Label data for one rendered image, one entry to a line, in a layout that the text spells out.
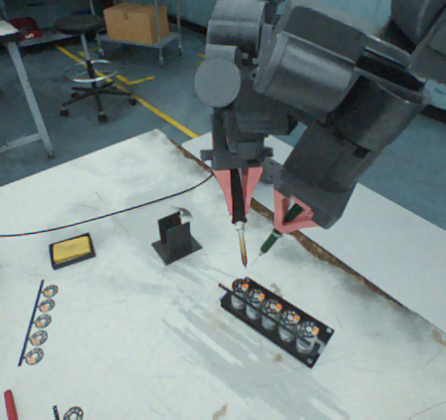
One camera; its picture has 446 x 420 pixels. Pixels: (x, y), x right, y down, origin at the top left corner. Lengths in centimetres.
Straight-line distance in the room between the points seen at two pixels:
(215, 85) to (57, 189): 53
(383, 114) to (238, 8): 31
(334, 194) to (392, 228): 44
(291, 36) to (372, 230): 54
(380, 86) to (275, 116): 9
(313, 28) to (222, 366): 43
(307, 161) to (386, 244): 44
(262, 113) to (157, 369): 37
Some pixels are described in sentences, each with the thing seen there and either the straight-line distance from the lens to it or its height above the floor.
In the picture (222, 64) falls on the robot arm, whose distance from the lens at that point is 44.
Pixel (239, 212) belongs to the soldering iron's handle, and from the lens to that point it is 54.
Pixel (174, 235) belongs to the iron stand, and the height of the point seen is 80.
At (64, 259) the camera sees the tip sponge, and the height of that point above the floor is 76.
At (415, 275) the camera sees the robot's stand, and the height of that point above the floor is 75.
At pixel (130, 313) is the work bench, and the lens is 60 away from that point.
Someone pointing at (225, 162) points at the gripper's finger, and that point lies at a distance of 50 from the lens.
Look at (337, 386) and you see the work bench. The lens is 55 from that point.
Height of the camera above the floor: 124
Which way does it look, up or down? 41 degrees down
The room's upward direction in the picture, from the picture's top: straight up
